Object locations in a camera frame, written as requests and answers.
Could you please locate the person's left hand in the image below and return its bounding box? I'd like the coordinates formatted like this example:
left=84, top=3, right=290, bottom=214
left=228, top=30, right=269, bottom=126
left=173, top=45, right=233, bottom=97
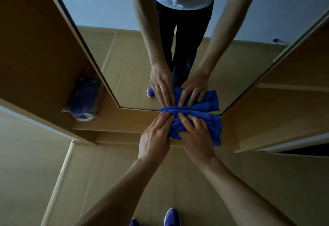
left=137, top=112, right=175, bottom=168

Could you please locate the person's right hand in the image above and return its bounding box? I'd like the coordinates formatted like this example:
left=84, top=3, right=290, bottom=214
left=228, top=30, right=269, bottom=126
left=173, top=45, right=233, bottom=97
left=177, top=113, right=216, bottom=168

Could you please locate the blue microfibre cloth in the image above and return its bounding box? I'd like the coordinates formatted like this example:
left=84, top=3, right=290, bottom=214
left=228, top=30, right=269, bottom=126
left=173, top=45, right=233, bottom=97
left=160, top=107, right=222, bottom=146

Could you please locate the wooden wardrobe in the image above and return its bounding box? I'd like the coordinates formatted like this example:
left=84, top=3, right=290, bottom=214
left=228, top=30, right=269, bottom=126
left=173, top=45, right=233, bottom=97
left=0, top=0, right=329, bottom=155

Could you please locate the tall framed mirror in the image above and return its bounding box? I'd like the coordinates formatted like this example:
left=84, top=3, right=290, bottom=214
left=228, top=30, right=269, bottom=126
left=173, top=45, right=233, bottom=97
left=38, top=0, right=329, bottom=117

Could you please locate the person's left forearm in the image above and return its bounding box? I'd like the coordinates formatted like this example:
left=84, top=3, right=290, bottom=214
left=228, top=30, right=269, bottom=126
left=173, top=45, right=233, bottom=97
left=76, top=157, right=160, bottom=226

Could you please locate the person's right forearm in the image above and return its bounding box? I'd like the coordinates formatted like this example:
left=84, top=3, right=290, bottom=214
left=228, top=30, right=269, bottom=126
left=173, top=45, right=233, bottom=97
left=200, top=156, right=296, bottom=226

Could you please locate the person's purple right shoe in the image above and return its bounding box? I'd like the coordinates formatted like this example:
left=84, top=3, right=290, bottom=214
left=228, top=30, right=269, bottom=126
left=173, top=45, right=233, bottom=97
left=164, top=207, right=181, bottom=226

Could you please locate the blue packet in plastic wrap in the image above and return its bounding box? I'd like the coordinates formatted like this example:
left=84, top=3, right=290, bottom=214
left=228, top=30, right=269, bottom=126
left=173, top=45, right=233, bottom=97
left=61, top=66, right=104, bottom=122

